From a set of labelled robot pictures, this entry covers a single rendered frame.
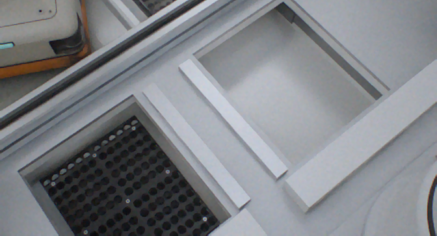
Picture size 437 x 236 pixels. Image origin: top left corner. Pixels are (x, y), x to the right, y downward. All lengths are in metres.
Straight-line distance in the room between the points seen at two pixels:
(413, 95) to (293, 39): 0.29
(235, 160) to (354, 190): 0.17
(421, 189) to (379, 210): 0.14
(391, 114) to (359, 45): 0.14
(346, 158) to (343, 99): 0.23
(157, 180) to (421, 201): 0.38
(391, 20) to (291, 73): 0.19
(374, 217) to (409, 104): 0.18
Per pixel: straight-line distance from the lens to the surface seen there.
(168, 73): 0.75
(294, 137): 0.84
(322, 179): 0.66
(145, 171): 0.74
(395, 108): 0.73
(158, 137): 0.83
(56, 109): 0.72
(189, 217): 0.71
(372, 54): 0.81
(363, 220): 0.68
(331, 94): 0.89
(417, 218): 0.53
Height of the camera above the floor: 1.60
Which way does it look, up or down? 65 degrees down
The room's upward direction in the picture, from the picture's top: 2 degrees counter-clockwise
